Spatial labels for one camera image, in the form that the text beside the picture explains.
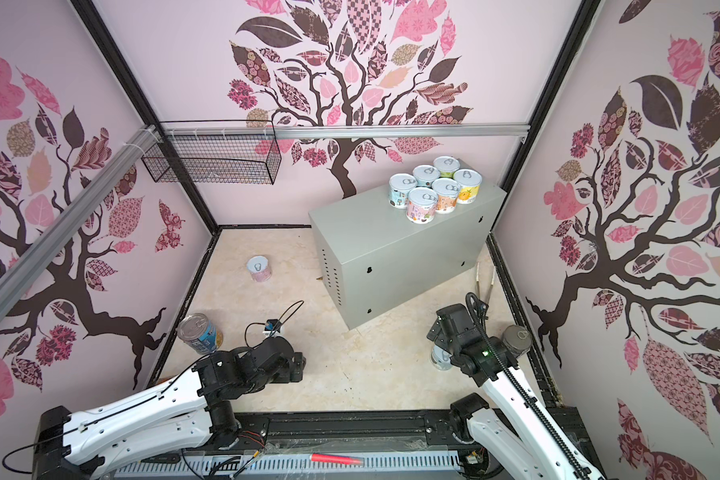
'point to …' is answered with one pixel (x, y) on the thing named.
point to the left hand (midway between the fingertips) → (289, 367)
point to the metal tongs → (478, 284)
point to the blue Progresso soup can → (200, 336)
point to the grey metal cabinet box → (373, 258)
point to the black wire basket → (239, 152)
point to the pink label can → (259, 268)
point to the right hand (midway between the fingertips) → (450, 331)
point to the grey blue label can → (440, 358)
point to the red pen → (319, 457)
